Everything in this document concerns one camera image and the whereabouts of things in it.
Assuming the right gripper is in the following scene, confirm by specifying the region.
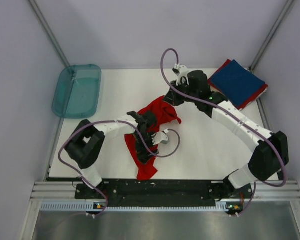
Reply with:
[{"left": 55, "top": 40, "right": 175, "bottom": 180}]
[{"left": 163, "top": 79, "right": 199, "bottom": 107}]

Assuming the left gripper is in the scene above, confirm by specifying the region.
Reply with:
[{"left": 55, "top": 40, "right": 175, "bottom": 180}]
[{"left": 133, "top": 130, "right": 159, "bottom": 164}]

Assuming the red t shirt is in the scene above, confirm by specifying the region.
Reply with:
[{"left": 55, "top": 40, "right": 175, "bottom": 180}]
[
  {"left": 206, "top": 59, "right": 269, "bottom": 112},
  {"left": 124, "top": 95, "right": 182, "bottom": 181}
]

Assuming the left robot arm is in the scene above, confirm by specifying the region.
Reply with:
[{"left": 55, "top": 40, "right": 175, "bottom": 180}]
[{"left": 64, "top": 111, "right": 169, "bottom": 199}]

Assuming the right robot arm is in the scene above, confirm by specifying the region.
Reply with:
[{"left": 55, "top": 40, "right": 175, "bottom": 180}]
[{"left": 164, "top": 70, "right": 289, "bottom": 198}]

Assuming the folded blue t shirt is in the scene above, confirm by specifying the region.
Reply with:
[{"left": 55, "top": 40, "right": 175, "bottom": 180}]
[{"left": 208, "top": 59, "right": 266, "bottom": 110}]

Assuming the teal plastic bin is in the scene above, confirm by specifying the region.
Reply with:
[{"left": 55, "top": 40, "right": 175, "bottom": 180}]
[{"left": 51, "top": 64, "right": 102, "bottom": 119}]

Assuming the folded red t shirt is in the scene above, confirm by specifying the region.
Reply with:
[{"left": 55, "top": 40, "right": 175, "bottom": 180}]
[{"left": 206, "top": 59, "right": 269, "bottom": 112}]

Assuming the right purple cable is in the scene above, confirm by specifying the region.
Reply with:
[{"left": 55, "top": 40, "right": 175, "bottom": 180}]
[{"left": 160, "top": 48, "right": 288, "bottom": 218}]

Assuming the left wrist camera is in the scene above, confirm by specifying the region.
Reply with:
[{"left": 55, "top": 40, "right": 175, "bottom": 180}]
[{"left": 151, "top": 128, "right": 170, "bottom": 146}]

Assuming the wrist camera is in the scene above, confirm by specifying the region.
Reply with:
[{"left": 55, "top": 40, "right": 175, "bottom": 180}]
[
  {"left": 151, "top": 128, "right": 170, "bottom": 146},
  {"left": 172, "top": 63, "right": 190, "bottom": 86}
]

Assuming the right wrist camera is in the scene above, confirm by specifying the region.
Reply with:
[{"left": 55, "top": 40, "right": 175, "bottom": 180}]
[{"left": 172, "top": 63, "right": 190, "bottom": 86}]

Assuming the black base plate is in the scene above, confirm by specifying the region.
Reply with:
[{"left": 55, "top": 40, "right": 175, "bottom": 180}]
[{"left": 74, "top": 178, "right": 256, "bottom": 208}]

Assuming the grey cable duct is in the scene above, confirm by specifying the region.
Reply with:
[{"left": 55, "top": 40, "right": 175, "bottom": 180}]
[{"left": 39, "top": 199, "right": 230, "bottom": 213}]

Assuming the right aluminium frame post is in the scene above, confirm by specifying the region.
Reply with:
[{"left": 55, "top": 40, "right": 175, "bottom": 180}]
[{"left": 248, "top": 0, "right": 297, "bottom": 73}]

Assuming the aluminium frame post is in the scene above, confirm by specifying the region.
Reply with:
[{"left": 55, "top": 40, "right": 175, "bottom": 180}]
[
  {"left": 248, "top": 0, "right": 297, "bottom": 73},
  {"left": 27, "top": 0, "right": 71, "bottom": 68}
]

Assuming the left aluminium frame post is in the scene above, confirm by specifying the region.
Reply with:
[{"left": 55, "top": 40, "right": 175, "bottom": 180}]
[{"left": 27, "top": 0, "right": 71, "bottom": 68}]

